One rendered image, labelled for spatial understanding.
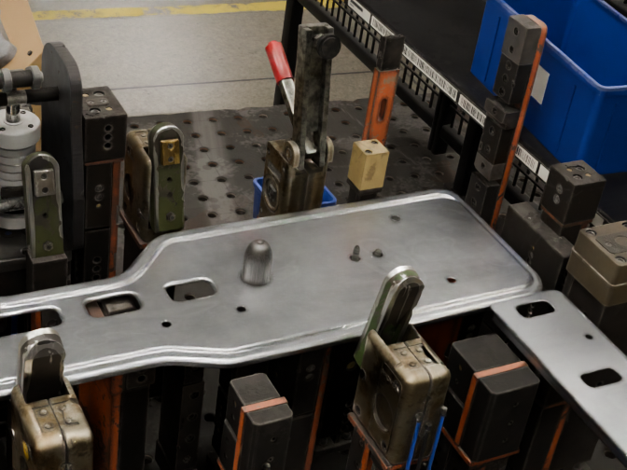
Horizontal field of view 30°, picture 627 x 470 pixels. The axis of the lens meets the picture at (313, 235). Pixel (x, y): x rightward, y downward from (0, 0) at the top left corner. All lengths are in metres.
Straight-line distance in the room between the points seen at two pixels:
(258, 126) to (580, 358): 1.06
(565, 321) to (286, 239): 0.33
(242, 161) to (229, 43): 2.05
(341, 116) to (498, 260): 0.92
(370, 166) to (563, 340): 0.32
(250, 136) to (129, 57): 1.83
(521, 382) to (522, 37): 0.47
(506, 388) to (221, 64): 2.83
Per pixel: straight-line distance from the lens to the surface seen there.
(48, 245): 1.31
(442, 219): 1.45
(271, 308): 1.25
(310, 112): 1.39
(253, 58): 4.03
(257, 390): 1.17
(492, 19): 1.70
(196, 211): 1.93
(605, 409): 1.23
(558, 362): 1.27
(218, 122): 2.19
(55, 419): 1.05
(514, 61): 1.53
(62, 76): 1.30
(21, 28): 1.86
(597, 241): 1.37
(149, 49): 4.01
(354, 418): 1.25
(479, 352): 1.29
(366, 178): 1.44
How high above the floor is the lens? 1.77
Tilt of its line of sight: 34 degrees down
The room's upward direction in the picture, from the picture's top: 9 degrees clockwise
